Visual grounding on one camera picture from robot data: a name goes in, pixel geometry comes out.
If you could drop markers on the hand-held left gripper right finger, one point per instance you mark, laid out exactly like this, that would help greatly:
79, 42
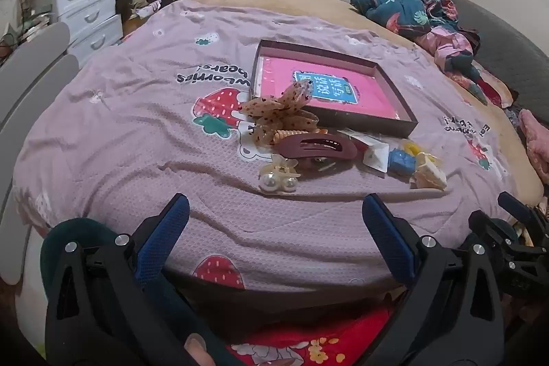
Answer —
388, 237

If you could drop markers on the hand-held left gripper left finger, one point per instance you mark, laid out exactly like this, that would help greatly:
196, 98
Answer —
165, 228

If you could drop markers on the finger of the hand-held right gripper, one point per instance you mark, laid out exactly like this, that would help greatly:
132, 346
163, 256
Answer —
512, 201
489, 225

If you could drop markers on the cream claw hair clip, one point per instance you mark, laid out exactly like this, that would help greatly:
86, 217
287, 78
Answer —
429, 175

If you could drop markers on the blue hair clip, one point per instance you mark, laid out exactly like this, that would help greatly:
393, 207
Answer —
401, 162

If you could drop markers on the white small card clip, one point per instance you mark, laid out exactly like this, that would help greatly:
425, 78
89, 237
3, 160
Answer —
376, 158

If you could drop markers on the yellow hair accessory packet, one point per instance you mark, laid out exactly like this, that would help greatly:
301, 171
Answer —
411, 146

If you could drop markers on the clear jewelry packet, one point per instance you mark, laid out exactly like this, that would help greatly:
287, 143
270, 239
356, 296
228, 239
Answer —
360, 138

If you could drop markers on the pearl claw hair clip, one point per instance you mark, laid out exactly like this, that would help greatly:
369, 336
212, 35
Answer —
274, 171

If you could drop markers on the maroon oval hair clip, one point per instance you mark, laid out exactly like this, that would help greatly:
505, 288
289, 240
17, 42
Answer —
291, 151

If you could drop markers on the orange hair claw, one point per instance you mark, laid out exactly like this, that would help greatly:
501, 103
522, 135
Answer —
291, 134

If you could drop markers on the polka dot bow hair clip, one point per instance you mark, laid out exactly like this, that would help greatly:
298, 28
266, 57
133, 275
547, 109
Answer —
274, 108

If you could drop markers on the shallow brown cardboard box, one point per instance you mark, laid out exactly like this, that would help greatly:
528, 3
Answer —
326, 51

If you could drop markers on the person's left hand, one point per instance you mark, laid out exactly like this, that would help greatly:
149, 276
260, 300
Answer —
199, 351

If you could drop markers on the pink pillow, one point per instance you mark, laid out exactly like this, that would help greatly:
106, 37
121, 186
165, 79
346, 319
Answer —
536, 138

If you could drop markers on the pink strawberry printed blanket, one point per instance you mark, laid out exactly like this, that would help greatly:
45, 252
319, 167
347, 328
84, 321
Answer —
128, 160

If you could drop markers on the dark green garment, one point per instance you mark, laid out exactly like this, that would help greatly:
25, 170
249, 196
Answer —
81, 231

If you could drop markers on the red floral garment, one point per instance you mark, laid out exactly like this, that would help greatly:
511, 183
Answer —
343, 336

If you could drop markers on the red patterned pillow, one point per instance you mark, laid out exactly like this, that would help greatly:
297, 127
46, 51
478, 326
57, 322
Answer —
497, 91

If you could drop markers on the grey headboard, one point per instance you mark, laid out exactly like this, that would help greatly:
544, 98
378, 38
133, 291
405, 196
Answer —
506, 44

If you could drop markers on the grey chair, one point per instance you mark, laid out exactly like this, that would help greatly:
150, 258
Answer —
34, 53

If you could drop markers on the teal floral quilt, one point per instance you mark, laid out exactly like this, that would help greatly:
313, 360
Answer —
403, 10

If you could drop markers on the dark clothes pile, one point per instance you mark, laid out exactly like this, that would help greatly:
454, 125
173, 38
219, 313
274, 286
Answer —
122, 6

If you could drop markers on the white drawer chest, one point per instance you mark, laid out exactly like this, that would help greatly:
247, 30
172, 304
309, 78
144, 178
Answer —
85, 1

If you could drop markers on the cluttered side desk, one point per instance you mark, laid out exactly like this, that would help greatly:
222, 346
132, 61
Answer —
25, 10

